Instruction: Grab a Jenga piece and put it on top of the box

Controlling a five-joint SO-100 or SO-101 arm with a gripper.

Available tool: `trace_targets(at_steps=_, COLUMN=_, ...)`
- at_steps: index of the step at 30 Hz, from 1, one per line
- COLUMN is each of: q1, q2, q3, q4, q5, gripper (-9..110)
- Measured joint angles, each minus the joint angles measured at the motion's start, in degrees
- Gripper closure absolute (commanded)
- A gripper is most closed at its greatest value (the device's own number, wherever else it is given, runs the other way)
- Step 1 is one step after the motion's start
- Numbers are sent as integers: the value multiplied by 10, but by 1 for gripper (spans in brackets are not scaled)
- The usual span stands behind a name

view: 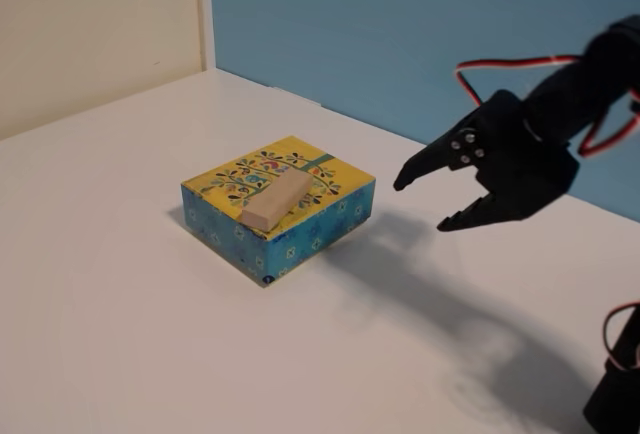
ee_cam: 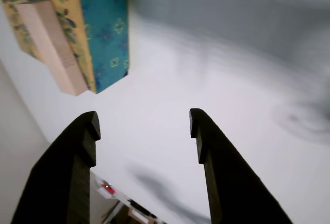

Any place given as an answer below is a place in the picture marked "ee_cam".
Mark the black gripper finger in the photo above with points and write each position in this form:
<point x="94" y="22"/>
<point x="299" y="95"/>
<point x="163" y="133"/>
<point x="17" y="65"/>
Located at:
<point x="59" y="172"/>
<point x="232" y="182"/>

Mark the black device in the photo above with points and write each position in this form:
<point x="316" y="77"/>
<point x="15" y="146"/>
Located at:
<point x="140" y="206"/>

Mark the small red item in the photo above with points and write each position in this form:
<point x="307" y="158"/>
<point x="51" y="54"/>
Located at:
<point x="108" y="188"/>

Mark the wooden Jenga block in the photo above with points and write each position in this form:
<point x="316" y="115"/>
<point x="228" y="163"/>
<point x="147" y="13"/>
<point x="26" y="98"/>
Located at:
<point x="51" y="51"/>

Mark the yellow and teal floral box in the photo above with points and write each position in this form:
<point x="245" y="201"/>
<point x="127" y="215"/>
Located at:
<point x="105" y="28"/>

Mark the brown cardboard box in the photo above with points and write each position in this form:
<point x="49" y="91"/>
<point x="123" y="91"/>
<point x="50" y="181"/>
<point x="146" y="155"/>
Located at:
<point x="131" y="215"/>

